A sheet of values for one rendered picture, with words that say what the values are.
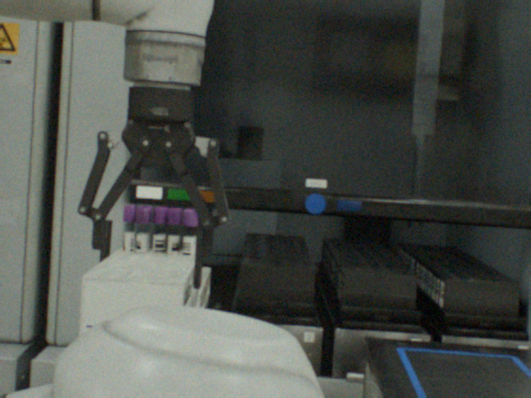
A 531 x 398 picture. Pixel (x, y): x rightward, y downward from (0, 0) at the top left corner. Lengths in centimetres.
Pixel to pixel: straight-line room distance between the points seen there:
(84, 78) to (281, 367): 115
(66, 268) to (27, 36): 35
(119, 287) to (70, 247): 58
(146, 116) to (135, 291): 23
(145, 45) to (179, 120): 9
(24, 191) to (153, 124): 47
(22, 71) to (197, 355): 117
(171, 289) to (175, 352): 55
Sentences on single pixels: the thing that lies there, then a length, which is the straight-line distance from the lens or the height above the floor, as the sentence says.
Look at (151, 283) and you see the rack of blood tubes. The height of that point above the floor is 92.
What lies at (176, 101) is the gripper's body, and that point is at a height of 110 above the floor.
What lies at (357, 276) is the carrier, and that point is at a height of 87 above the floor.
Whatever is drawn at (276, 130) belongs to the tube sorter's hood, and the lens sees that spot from 159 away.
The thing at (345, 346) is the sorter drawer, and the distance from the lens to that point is 154.
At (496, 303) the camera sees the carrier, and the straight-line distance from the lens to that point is 164.
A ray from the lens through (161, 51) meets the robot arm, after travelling 118.
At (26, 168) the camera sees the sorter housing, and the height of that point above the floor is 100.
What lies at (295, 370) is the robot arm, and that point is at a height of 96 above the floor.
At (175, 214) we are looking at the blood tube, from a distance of 130.
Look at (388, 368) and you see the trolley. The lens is 123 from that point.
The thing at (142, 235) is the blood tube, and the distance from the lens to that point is 130.
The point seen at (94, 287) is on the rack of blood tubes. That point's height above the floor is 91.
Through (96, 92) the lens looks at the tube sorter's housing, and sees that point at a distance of 162.
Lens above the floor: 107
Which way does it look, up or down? 3 degrees down
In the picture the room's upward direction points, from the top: 4 degrees clockwise
